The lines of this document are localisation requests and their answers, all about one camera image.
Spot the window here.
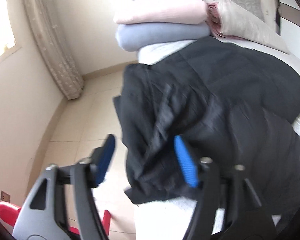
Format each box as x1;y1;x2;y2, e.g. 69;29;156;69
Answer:
0;0;17;64

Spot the beige floral curtain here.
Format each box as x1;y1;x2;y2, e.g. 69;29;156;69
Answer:
21;0;84;100

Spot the red plastic stool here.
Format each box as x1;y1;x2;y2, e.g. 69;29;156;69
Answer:
0;201;112;240

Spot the beige pillow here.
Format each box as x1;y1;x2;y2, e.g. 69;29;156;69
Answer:
202;0;290;55

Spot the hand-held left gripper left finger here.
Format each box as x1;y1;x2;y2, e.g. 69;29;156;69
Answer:
12;134;117;240

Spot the bed with white cover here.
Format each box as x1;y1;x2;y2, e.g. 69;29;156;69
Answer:
134;115;300;240

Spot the pink pillow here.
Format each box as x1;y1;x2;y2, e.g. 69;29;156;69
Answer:
114;0;209;27

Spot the blue-grey pillow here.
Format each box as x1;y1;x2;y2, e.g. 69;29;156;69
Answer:
116;22;212;52

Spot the black quilted coat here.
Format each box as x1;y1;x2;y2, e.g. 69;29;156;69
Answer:
112;36;300;224

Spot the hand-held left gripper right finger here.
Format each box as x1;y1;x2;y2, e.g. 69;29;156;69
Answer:
174;135;278;240

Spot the bed with grey sheet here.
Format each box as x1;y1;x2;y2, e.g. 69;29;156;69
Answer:
136;17;300;67

